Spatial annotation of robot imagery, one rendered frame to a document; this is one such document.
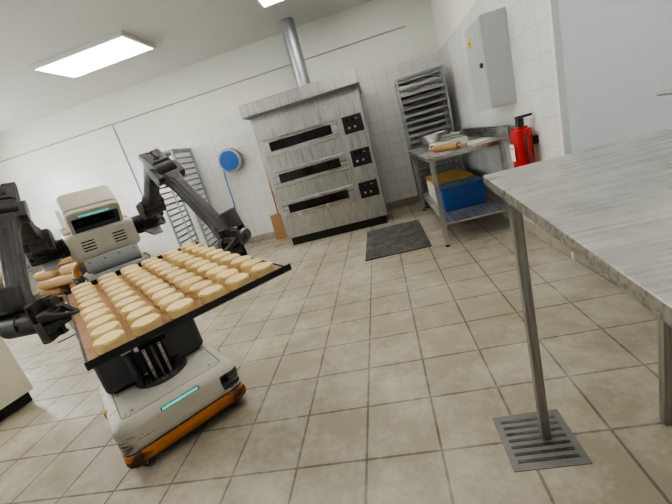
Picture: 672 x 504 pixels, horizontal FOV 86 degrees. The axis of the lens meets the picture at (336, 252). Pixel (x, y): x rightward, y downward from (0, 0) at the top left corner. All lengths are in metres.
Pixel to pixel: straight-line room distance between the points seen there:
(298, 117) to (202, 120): 2.07
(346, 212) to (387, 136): 1.55
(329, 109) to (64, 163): 5.04
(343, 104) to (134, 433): 4.21
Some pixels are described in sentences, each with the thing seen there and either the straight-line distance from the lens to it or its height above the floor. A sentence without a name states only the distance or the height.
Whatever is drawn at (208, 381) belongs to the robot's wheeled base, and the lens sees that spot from 2.10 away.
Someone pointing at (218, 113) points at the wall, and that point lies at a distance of 6.55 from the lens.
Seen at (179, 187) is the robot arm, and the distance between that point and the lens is 1.43.
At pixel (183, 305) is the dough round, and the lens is 0.74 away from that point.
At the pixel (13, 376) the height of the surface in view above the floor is 0.25.
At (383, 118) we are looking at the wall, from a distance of 6.03.
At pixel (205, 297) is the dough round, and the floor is 1.00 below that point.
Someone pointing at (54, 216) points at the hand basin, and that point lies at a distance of 8.40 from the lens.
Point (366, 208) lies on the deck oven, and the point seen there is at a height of 0.28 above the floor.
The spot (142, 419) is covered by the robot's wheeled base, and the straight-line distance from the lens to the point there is 2.07.
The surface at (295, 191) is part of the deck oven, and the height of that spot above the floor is 0.76.
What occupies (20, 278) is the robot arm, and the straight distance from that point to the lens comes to 1.29.
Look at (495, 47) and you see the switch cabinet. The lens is 3.49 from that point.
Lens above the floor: 1.20
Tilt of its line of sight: 16 degrees down
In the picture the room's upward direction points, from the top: 16 degrees counter-clockwise
